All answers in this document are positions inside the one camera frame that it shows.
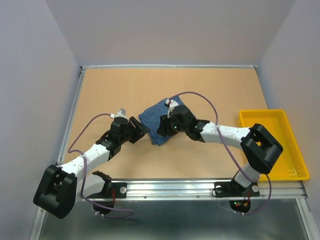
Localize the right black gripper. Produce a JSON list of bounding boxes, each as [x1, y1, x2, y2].
[[156, 112, 188, 138]]

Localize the blue plaid long sleeve shirt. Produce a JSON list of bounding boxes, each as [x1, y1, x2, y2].
[[138, 99, 171, 146]]

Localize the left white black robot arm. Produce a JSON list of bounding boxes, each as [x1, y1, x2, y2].
[[33, 116, 150, 219]]

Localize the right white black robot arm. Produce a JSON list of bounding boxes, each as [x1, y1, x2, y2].
[[157, 105, 284, 195]]

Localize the yellow plastic tray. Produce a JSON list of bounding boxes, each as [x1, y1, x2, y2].
[[238, 109, 310, 182]]

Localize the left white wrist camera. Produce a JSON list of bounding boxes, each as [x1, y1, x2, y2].
[[109, 108, 127, 119]]

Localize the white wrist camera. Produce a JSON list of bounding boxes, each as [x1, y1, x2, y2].
[[109, 108, 127, 119], [164, 98, 179, 119]]

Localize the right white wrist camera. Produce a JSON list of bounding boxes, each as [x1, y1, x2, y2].
[[164, 98, 179, 119]]

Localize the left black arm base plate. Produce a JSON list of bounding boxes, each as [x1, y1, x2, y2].
[[89, 182, 127, 199]]

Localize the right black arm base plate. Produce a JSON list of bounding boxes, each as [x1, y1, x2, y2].
[[211, 181, 260, 198]]

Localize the aluminium front rail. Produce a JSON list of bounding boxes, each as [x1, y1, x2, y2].
[[84, 176, 307, 201]]

